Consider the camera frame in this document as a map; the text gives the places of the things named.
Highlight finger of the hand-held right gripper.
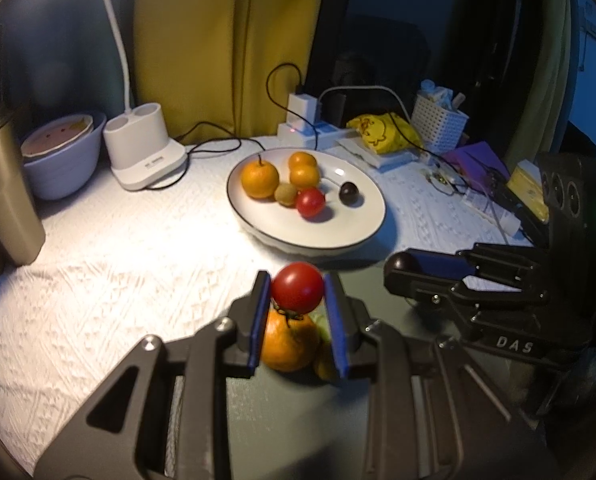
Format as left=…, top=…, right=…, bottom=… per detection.
left=384, top=269, right=547, bottom=324
left=418, top=242, right=547, bottom=287

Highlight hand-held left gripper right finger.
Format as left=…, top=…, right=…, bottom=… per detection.
left=323, top=272, right=559, bottom=480

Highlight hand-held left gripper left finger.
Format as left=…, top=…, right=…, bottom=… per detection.
left=32, top=270, right=273, bottom=480

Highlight large red cherry tomato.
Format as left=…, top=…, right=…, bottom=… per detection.
left=270, top=261, right=325, bottom=313

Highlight white plate with dark rim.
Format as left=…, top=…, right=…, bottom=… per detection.
left=226, top=146, right=386, bottom=256

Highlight small red cherry tomato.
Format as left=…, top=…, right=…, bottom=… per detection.
left=296, top=188, right=327, bottom=218

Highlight kiwi fruit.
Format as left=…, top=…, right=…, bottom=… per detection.
left=274, top=183, right=299, bottom=208

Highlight large orange with stem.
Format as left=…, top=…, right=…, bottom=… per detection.
left=240, top=157, right=280, bottom=200

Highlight yellow tissue box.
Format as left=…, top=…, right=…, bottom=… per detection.
left=507, top=160, right=551, bottom=223

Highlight round grey mat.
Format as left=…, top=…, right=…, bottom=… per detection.
left=225, top=260, right=544, bottom=480

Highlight flat white box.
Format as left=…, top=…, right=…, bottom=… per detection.
left=335, top=137, right=421, bottom=171

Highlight white lattice basket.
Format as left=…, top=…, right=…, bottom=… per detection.
left=410, top=94, right=470, bottom=153

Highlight yellow duck print packet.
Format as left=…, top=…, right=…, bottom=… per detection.
left=347, top=112, right=423, bottom=156

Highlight white textured tablecloth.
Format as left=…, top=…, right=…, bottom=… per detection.
left=0, top=135, right=534, bottom=480

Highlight white power strip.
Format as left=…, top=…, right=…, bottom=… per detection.
left=278, top=119, right=363, bottom=151

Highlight paper packets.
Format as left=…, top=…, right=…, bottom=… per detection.
left=418, top=79, right=466, bottom=111

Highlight pale yellow curtain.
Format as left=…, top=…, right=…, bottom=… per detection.
left=505, top=0, right=586, bottom=166

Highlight black power adapter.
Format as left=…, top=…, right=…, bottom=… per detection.
left=323, top=91, right=349, bottom=126

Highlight white charger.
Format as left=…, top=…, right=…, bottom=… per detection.
left=287, top=92, right=323, bottom=133

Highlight white desk lamp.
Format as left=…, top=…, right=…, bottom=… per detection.
left=15, top=0, right=189, bottom=191

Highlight lilac bowl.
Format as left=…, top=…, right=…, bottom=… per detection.
left=22, top=112, right=107, bottom=201

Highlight steel tumbler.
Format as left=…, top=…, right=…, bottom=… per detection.
left=0, top=105, right=47, bottom=281

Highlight cream bowl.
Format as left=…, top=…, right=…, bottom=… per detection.
left=20, top=114, right=94, bottom=158

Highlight thin black cable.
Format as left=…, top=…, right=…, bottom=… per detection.
left=385, top=112, right=499, bottom=211

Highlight white cable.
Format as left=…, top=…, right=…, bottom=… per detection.
left=320, top=85, right=413, bottom=126

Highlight black lamp cable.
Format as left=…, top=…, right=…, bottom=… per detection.
left=145, top=62, right=303, bottom=191

